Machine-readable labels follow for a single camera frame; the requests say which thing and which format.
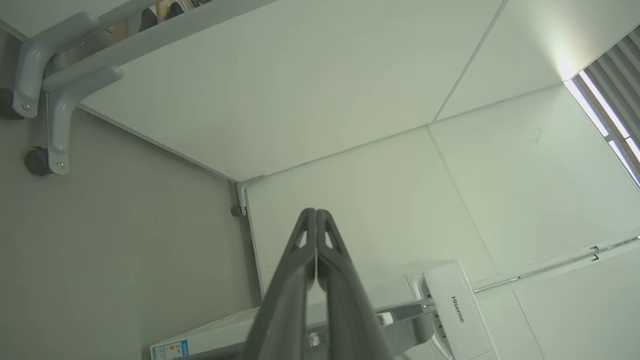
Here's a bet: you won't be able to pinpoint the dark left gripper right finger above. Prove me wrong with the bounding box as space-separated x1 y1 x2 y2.
316 208 396 360

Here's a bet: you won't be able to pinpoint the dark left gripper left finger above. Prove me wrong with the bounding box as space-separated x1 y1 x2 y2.
242 207 318 360

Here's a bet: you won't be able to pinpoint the white washing machine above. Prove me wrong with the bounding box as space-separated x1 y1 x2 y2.
149 257 501 360

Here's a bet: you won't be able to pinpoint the blue energy label sticker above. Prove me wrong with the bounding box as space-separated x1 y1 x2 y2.
150 339 190 360

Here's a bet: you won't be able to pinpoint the grey metal partition foot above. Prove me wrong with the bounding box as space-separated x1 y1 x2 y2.
46 66 124 177
235 175 266 217

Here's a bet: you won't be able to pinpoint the white partition panel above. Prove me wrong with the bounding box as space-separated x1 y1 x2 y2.
42 0 506 183
242 82 640 360

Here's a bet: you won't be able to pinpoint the louvred ceiling light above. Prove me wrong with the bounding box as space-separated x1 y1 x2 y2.
564 25 640 190

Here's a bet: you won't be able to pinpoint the grey table leg brackets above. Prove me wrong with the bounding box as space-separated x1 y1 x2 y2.
12 11 103 119

